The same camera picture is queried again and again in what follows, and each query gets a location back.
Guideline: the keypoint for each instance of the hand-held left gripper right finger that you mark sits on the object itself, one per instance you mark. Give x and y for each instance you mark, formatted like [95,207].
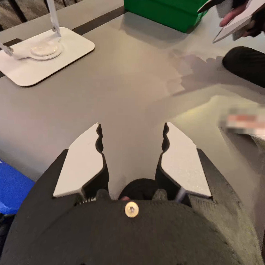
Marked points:
[184,165]

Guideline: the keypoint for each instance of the person's right hand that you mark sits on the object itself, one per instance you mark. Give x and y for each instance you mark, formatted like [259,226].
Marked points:
[231,17]

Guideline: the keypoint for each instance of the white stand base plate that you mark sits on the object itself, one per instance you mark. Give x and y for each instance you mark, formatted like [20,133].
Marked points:
[68,53]

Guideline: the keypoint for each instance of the green plastic bin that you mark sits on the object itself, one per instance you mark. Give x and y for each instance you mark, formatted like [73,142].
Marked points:
[165,12]

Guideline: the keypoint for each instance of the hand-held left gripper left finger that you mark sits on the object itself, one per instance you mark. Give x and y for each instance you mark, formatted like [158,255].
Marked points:
[80,165]

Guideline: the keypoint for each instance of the blue plastic bin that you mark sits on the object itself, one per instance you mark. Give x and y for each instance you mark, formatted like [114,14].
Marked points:
[14,186]

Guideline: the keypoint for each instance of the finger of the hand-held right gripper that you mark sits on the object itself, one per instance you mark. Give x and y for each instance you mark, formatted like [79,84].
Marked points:
[224,7]
[240,23]

